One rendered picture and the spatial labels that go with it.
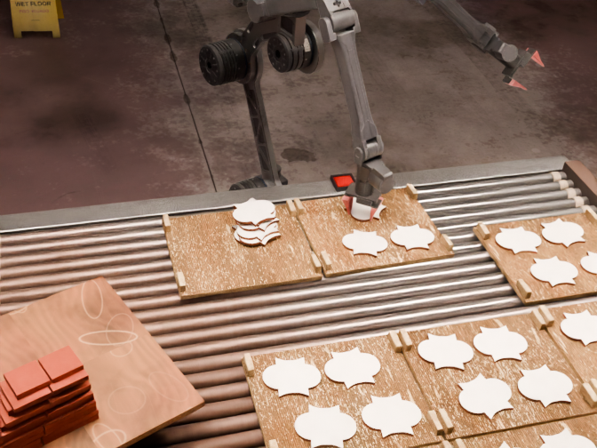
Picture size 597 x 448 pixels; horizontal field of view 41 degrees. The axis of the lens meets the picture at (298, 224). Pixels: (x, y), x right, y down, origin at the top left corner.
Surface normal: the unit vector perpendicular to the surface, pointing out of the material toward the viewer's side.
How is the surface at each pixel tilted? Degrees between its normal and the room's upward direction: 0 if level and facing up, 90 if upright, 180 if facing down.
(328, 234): 0
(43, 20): 79
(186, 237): 0
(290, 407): 0
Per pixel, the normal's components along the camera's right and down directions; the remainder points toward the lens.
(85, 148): 0.07, -0.78
